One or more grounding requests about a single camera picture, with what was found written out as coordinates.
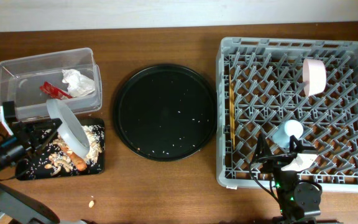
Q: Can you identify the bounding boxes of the light blue plastic cup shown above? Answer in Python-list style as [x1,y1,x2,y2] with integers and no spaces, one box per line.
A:
[272,119,303,148]

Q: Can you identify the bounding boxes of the grey plate with food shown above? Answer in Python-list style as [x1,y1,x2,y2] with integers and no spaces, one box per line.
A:
[46,99,90,159]

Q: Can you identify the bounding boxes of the red snack wrapper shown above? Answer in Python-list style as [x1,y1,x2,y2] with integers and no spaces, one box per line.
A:
[40,82,73,100]

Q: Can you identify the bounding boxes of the orange carrot piece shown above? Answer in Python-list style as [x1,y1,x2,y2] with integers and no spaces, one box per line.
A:
[59,145,87,171]

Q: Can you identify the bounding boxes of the white napkin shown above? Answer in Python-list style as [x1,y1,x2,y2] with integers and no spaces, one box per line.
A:
[62,69,96,98]

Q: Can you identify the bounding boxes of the pink bowl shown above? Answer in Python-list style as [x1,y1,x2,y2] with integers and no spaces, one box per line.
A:
[302,59,326,96]

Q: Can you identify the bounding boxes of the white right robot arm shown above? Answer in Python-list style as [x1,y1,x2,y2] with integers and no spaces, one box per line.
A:
[248,134,323,223]

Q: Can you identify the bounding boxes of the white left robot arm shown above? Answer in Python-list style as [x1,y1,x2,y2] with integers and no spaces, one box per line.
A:
[0,118,62,224]

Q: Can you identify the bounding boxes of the grey dishwasher rack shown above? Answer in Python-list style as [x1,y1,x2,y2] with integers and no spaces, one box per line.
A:
[216,37,358,193]

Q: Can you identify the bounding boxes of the spilled rice and food scraps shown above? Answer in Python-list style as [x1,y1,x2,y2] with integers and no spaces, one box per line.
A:
[29,124,105,177]

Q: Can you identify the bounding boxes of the black rectangular bin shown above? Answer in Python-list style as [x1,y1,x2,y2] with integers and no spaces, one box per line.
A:
[14,117,106,181]

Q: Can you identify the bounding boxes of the clear plastic bin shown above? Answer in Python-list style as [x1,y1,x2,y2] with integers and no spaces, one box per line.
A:
[0,48,103,121]

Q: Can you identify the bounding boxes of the food scrap on table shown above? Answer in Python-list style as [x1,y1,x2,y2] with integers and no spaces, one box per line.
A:
[88,200,94,208]

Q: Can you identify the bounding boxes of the round black tray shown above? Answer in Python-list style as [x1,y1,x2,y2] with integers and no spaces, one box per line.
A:
[112,64,217,162]

